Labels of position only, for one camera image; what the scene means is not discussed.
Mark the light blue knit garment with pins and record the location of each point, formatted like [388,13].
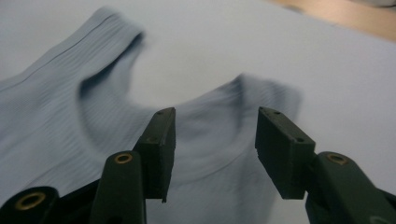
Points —
[62,109]

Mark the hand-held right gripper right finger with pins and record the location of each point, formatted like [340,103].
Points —
[280,149]

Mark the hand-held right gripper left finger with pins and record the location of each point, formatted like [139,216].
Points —
[155,149]

